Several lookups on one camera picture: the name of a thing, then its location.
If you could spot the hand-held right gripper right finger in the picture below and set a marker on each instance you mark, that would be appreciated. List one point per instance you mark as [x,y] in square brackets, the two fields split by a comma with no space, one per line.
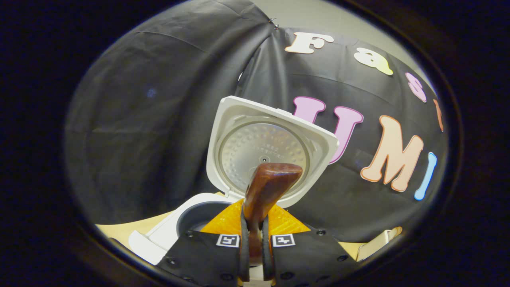
[310,259]

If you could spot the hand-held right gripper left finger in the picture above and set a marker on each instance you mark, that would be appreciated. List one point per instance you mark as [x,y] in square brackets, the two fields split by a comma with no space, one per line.
[207,259]

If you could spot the brown wooden spoon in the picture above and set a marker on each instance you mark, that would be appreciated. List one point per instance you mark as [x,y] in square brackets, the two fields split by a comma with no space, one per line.
[267,187]

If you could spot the white rice cooker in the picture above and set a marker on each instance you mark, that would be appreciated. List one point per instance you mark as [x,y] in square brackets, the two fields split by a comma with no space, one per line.
[239,115]

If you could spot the white toaster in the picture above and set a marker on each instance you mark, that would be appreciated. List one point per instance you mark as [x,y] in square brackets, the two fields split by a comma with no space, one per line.
[372,247]

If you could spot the toasted bread slice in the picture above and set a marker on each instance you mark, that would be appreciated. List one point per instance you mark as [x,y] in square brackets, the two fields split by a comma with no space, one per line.
[396,231]

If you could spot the black backdrop cloth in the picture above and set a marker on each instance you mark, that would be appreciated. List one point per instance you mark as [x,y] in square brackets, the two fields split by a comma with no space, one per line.
[139,119]

